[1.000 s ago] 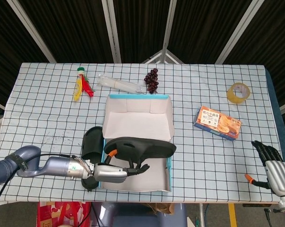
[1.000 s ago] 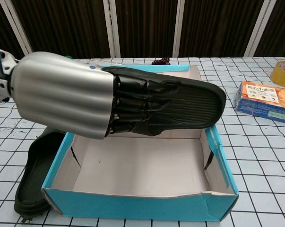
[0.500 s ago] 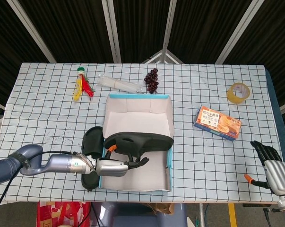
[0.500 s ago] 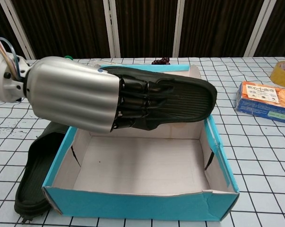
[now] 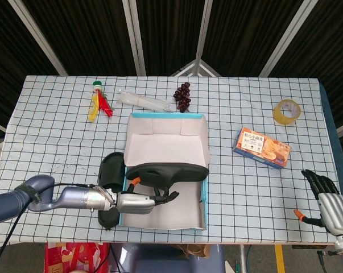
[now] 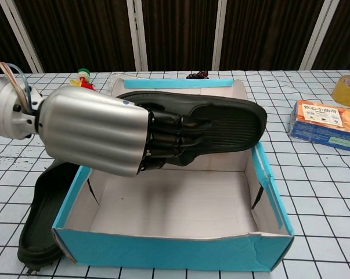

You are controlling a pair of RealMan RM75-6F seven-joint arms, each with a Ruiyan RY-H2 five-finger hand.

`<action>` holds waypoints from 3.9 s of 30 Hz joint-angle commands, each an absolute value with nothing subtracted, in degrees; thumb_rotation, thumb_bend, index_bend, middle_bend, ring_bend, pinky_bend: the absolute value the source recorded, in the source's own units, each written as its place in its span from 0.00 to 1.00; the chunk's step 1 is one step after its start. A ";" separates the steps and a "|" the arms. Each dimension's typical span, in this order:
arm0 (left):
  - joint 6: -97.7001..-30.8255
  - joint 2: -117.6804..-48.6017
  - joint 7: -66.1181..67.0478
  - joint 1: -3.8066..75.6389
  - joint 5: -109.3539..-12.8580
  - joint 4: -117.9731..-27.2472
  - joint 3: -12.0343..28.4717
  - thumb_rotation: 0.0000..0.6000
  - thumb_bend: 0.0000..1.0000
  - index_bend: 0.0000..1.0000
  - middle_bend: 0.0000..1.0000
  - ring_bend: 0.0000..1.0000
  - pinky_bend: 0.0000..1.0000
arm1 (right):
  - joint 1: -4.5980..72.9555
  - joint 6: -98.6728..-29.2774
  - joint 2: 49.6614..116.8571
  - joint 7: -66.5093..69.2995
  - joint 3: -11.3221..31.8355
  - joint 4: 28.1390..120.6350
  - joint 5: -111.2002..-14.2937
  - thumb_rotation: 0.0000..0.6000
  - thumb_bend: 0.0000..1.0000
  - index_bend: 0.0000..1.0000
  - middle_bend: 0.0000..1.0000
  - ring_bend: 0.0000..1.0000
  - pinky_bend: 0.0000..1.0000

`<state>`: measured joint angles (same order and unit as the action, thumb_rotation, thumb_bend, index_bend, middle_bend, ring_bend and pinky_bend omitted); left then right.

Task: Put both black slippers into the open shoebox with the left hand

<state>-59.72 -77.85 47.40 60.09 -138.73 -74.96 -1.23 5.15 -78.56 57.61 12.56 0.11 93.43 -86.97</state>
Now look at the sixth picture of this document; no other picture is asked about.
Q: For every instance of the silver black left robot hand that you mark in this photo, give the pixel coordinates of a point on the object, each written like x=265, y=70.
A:
x=90, y=128

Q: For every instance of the black slipper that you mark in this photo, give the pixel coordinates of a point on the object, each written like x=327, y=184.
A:
x=235, y=128
x=44, y=215

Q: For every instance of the light blue shoe box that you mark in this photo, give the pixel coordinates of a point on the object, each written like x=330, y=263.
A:
x=163, y=250

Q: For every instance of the orange blue snack package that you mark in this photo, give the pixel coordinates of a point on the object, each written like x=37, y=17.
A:
x=317, y=116

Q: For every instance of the red yellow feather shuttlecock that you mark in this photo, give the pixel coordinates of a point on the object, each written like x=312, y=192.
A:
x=83, y=76

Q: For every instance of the clear plastic bag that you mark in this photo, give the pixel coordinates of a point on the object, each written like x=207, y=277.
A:
x=113, y=80

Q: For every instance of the dark purple grape bunch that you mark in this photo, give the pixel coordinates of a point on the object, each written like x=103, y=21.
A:
x=196, y=75

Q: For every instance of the dark folding screen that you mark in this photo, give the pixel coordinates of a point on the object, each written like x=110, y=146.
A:
x=177, y=29

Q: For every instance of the checkered light blue tablecloth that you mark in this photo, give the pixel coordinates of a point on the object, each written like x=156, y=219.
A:
x=308, y=203

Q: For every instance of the yellow tape roll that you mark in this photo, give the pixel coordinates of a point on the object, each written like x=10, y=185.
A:
x=341, y=94

